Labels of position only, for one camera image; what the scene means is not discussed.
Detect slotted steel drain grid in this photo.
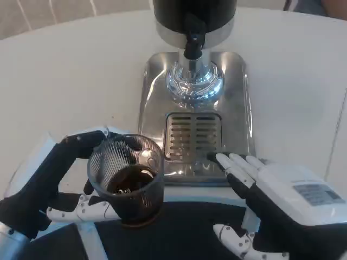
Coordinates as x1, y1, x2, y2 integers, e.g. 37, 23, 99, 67
165, 112, 224, 160

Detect black steel drink dispenser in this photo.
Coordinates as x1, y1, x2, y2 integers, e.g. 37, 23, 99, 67
151, 0, 235, 107

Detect black dispenser tap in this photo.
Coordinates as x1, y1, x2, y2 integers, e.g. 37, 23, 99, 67
182, 13, 207, 61

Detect person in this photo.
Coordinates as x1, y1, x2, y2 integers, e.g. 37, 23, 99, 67
316, 0, 347, 17

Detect clear ribbed glass cup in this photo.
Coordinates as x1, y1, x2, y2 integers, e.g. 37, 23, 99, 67
86, 133, 165, 229

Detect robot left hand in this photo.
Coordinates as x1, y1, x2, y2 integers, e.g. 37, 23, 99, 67
0, 129, 142, 241

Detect steel drip tray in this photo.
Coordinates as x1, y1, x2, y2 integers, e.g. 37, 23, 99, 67
136, 51, 258, 187

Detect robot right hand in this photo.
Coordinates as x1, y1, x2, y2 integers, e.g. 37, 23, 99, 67
207, 152, 347, 260

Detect robot torso white black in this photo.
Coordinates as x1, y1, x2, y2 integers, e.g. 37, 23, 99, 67
5, 129, 262, 260

